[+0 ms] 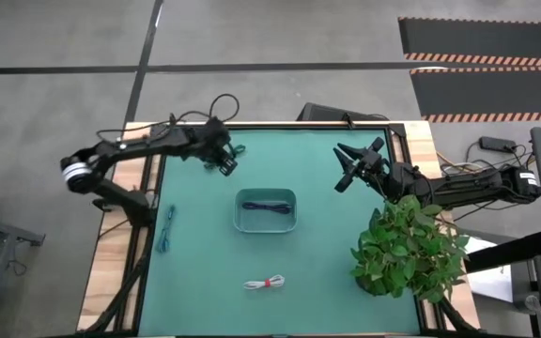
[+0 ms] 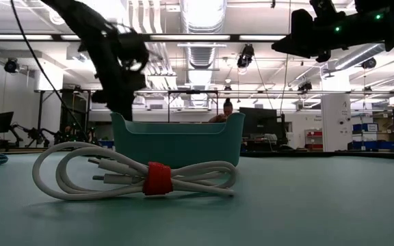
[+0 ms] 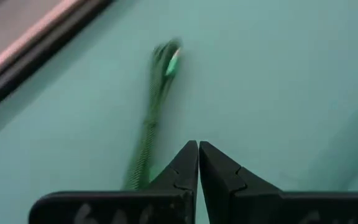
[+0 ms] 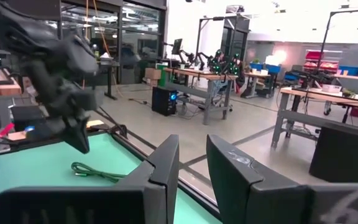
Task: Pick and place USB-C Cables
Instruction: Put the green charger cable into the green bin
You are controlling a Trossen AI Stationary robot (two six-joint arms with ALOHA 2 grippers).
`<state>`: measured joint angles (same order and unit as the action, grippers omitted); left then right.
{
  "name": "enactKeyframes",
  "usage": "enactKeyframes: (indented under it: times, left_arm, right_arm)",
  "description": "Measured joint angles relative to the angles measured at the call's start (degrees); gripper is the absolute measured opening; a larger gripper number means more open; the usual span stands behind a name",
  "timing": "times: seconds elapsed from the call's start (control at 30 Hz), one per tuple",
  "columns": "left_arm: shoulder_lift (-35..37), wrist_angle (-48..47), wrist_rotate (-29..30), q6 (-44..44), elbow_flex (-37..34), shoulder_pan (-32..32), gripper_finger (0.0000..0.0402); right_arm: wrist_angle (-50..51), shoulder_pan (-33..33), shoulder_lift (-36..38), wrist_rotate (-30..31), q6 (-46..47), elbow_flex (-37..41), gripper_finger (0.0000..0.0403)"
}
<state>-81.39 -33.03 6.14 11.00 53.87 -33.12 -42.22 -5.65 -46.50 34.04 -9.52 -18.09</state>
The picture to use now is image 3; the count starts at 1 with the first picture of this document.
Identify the teal table mat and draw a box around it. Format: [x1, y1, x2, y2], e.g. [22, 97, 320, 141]
[0, 0, 358, 224]

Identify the green braided USB-C cable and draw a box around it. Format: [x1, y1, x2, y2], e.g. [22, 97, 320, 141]
[121, 37, 183, 191]

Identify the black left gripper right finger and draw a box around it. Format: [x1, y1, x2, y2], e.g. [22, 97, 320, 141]
[199, 141, 358, 224]

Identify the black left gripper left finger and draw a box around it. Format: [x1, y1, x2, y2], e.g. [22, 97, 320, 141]
[28, 139, 199, 224]

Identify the black metal table frame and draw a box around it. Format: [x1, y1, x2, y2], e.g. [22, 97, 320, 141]
[0, 0, 114, 121]

